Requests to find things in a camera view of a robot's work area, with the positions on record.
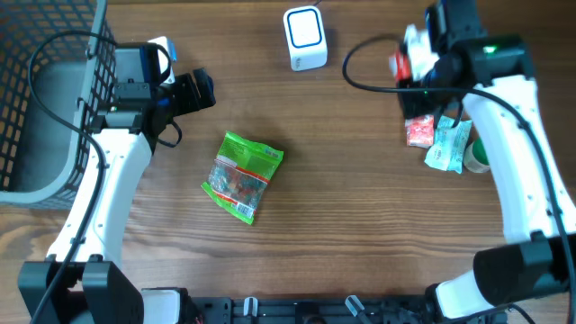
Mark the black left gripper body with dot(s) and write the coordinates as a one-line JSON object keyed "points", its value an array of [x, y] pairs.
{"points": [[190, 93]]}

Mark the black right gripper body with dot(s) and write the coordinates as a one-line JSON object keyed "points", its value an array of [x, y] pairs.
{"points": [[412, 102]]}

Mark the red candy bar wrapper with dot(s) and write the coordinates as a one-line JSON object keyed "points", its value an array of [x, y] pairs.
{"points": [[400, 66]]}

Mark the teal wipes packet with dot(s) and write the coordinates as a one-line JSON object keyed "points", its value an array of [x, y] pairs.
{"points": [[447, 152]]}

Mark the green snack packet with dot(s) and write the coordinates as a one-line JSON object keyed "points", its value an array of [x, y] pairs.
{"points": [[240, 174]]}

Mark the green lid jar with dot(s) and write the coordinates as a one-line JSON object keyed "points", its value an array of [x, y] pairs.
{"points": [[475, 158]]}

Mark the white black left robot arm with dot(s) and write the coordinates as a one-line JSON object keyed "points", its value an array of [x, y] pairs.
{"points": [[80, 280]]}

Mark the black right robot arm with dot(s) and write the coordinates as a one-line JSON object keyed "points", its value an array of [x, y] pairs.
{"points": [[455, 61]]}

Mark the white barcode scanner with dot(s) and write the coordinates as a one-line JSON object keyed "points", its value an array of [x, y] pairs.
{"points": [[306, 39]]}

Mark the grey plastic mesh basket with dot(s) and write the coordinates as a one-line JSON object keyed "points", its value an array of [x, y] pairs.
{"points": [[50, 54]]}

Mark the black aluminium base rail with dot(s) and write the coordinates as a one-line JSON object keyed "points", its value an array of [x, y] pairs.
{"points": [[404, 309]]}

